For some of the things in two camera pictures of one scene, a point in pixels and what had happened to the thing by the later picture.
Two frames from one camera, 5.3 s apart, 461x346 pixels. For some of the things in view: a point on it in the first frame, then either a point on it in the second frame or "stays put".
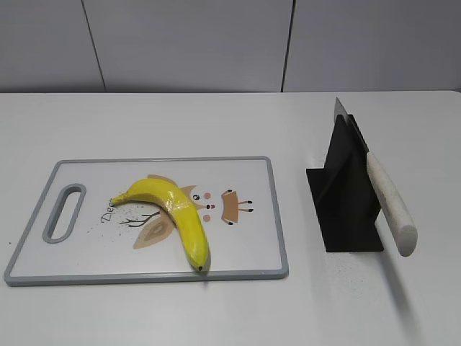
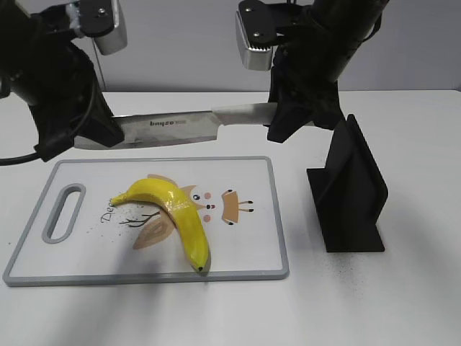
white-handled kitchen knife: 396,212 → 181,125
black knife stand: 344,193 stays put
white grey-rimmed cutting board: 235,200 stays put
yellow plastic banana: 185,217 stays put
